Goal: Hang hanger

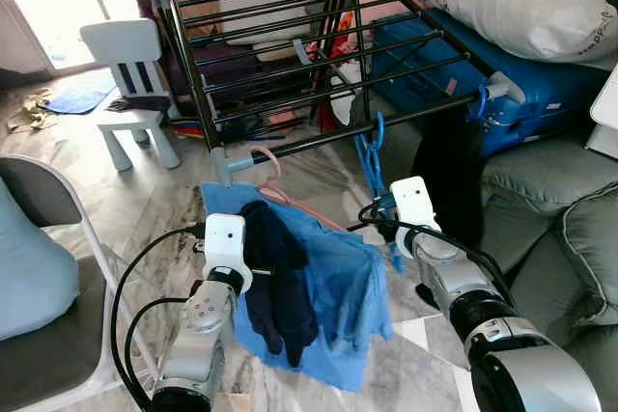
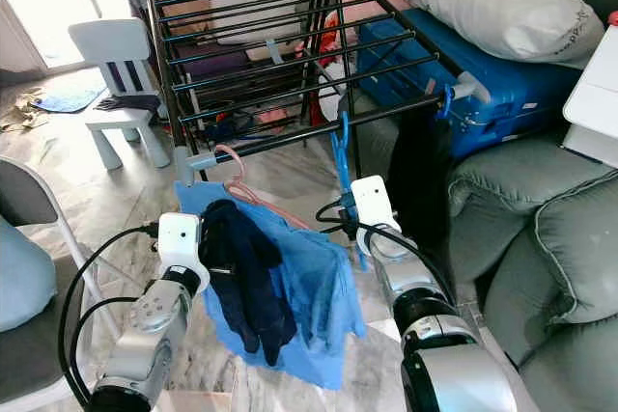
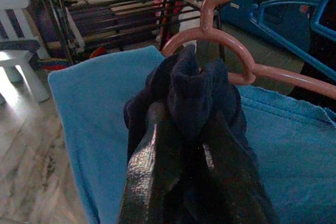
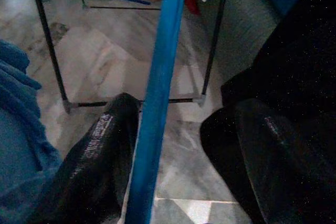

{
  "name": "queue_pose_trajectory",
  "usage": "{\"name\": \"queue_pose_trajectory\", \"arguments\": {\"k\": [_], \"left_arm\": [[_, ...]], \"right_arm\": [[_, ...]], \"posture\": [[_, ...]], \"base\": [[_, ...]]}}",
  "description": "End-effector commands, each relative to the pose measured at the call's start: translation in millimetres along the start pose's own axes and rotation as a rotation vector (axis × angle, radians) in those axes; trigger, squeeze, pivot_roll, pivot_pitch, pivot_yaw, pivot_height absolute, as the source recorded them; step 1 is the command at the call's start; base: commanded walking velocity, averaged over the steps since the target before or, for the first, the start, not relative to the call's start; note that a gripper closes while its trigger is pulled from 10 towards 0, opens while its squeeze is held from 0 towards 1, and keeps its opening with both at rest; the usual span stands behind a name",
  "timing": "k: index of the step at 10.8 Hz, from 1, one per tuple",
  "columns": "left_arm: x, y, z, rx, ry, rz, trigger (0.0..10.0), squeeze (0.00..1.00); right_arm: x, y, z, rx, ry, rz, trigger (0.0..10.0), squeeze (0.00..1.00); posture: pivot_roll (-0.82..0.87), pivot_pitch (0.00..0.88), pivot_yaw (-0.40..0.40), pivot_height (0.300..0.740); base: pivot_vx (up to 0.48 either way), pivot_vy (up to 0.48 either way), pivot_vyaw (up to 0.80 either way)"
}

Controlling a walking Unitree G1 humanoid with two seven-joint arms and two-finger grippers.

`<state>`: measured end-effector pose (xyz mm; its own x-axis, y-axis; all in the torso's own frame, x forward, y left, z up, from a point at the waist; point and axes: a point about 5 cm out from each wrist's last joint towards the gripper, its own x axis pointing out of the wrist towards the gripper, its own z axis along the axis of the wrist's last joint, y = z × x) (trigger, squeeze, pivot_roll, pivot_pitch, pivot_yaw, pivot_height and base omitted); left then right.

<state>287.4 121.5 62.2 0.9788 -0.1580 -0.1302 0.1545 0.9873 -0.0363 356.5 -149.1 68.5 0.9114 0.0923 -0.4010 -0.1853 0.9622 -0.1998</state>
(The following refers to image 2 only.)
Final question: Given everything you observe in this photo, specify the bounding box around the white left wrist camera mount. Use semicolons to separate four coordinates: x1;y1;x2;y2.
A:
157;211;211;294

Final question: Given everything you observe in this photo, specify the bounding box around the navy blue garment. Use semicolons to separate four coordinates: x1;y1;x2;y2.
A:
200;200;298;367

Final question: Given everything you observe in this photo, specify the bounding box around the beige floor cloth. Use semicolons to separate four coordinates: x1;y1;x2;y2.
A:
2;94;49;133

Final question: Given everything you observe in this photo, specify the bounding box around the grey white pillow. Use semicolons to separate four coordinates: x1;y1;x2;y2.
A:
396;0;605;68

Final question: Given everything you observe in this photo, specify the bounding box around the light blue child chair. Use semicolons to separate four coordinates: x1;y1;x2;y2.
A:
70;18;170;173

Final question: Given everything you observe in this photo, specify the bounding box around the black metal drying rack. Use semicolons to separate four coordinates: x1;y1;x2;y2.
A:
121;0;493;186

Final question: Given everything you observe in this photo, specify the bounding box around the grey green leather sofa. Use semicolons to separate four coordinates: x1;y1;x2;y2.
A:
333;0;618;412

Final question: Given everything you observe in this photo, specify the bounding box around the blue floor mat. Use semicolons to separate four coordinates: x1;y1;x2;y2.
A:
31;89;107;114

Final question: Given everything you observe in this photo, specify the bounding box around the blue hard suitcase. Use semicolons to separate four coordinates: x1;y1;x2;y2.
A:
357;7;585;157

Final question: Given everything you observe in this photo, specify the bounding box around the pink red hanger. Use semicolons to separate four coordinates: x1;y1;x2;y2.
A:
217;145;315;235

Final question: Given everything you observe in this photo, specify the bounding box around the blue shirt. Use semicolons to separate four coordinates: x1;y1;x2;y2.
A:
176;180;366;392

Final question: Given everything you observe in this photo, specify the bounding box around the blue chair cushion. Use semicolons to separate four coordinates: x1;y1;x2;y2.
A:
0;214;57;336

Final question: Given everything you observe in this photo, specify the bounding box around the black hanging garment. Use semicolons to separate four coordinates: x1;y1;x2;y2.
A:
386;108;455;249

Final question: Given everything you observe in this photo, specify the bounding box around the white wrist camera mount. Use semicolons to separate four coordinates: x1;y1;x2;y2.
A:
157;211;211;294
350;175;402;261

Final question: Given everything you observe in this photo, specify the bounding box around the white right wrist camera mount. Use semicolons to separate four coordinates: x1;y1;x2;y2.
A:
350;175;402;261

